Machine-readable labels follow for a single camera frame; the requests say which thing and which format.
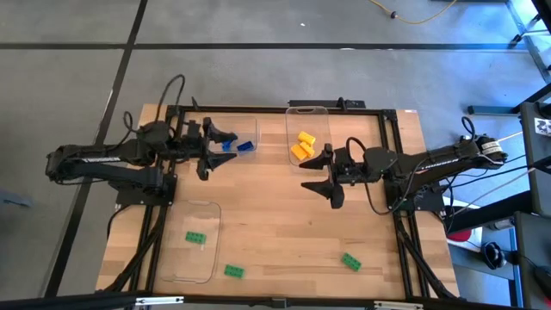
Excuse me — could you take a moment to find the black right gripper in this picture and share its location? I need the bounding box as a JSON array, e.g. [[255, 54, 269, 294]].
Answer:
[[299, 144, 367, 210]]

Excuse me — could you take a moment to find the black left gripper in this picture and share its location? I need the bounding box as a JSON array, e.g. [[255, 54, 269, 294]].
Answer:
[[171, 117, 238, 182]]

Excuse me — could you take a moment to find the clear plastic bin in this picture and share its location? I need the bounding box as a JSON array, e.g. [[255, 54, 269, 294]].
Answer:
[[158, 199, 223, 285], [192, 114, 260, 154], [284, 106, 332, 168]]

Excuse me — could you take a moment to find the red round object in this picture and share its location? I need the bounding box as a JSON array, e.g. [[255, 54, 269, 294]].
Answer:
[[446, 229, 474, 244]]

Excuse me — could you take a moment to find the blue metal bar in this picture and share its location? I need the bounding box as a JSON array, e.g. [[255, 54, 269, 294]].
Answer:
[[467, 104, 518, 116]]

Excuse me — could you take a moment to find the black side cart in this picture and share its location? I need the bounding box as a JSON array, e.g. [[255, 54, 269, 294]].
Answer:
[[443, 81, 551, 310]]

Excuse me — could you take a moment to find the black gantry beam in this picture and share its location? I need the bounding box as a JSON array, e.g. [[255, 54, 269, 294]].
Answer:
[[0, 291, 551, 310]]

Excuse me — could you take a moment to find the white printed marker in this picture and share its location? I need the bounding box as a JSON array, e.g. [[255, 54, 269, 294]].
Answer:
[[534, 116, 551, 137]]

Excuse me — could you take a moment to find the black right gripper cable loop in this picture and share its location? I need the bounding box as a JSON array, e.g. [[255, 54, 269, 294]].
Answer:
[[345, 136, 368, 158]]

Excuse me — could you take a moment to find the long black right arm cable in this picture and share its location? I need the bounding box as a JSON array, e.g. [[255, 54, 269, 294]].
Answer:
[[363, 171, 415, 216]]

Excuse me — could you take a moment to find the long black arm cable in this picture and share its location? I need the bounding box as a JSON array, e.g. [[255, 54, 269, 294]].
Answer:
[[363, 171, 415, 216], [155, 73, 187, 127]]

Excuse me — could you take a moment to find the black mount bar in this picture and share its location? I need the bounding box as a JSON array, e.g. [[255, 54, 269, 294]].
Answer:
[[288, 97, 367, 109]]

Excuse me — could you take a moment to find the black aluminium table frame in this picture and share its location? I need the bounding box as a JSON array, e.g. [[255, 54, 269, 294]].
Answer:
[[101, 102, 460, 301]]

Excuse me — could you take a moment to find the long black left arm cable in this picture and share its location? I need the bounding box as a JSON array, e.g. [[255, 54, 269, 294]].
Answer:
[[155, 73, 187, 127]]

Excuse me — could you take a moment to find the short black left arm cable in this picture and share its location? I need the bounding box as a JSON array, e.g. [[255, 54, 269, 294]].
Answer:
[[122, 110, 136, 136]]

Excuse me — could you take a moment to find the short black arm cable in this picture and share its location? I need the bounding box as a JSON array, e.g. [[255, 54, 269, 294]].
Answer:
[[461, 115, 477, 140], [122, 110, 136, 136]]

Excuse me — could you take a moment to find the short black right arm cable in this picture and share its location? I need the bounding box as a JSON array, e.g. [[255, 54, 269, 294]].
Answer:
[[461, 115, 477, 140]]

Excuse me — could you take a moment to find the yellow power cable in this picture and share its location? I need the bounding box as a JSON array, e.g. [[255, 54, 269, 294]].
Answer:
[[368, 0, 458, 26]]

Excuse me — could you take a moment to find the metal cart frame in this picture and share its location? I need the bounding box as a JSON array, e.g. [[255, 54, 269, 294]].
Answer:
[[506, 0, 551, 84]]

